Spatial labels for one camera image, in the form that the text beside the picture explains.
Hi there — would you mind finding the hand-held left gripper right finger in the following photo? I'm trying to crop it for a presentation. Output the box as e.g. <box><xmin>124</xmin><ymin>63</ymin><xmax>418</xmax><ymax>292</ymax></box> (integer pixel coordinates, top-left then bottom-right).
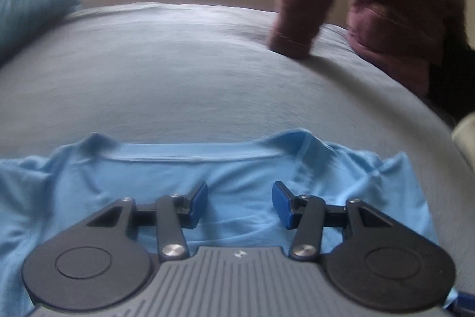
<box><xmin>272</xmin><ymin>181</ymin><xmax>394</xmax><ymax>262</ymax></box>

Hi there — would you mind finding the light blue t-shirt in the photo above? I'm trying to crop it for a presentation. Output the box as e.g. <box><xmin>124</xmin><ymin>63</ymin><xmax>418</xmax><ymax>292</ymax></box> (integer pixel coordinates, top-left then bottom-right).
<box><xmin>0</xmin><ymin>129</ymin><xmax>440</xmax><ymax>317</ymax></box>

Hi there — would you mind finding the teal cushion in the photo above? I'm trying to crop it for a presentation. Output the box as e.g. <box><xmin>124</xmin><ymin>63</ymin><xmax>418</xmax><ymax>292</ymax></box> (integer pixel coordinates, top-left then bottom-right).
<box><xmin>0</xmin><ymin>0</ymin><xmax>84</xmax><ymax>61</ymax></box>

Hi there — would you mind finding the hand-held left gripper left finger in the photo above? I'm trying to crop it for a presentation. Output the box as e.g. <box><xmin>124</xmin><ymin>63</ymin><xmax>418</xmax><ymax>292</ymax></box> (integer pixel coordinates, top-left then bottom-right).
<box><xmin>86</xmin><ymin>181</ymin><xmax>208</xmax><ymax>263</ymax></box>

